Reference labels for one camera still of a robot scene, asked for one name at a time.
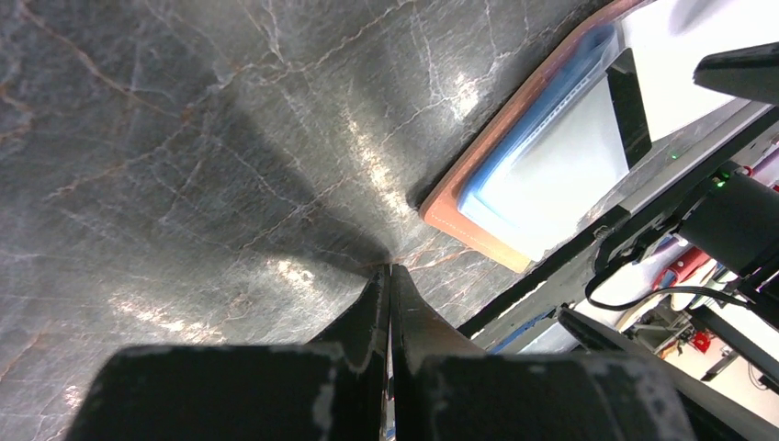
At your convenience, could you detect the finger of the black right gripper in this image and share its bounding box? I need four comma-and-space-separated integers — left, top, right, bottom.
693, 42, 778, 105

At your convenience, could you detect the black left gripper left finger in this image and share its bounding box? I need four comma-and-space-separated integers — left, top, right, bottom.
67, 266, 390, 440

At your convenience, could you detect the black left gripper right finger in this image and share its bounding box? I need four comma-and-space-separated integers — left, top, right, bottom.
389, 265, 694, 440

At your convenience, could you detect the tan leather card holder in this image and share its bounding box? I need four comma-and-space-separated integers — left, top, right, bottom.
421, 1, 778, 272

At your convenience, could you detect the black credit card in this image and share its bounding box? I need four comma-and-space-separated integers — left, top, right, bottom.
606, 49, 651, 170

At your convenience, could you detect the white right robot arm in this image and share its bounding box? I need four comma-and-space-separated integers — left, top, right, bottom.
584, 42, 778, 326

